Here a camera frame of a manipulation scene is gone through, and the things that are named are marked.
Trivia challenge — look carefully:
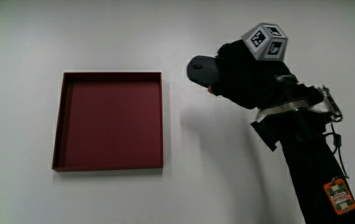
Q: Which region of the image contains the person's right hand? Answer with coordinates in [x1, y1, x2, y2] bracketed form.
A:
[207, 22, 325, 110]

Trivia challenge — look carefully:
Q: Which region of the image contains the dark grey computer mouse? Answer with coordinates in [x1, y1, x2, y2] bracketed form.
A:
[186, 55, 220, 88]

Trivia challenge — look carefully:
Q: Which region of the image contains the person's right forearm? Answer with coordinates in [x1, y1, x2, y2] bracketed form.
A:
[250, 99, 355, 224]

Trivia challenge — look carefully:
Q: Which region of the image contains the white desk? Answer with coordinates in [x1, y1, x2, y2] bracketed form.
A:
[0, 0, 355, 224]

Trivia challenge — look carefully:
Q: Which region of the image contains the dark red square tray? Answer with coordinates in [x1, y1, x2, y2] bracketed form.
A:
[52, 72, 164, 172]

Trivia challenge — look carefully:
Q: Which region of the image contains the orange sensor module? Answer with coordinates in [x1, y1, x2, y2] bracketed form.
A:
[323, 177, 355, 216]

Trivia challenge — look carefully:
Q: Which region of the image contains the black cable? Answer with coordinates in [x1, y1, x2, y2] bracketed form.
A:
[323, 123, 350, 180]

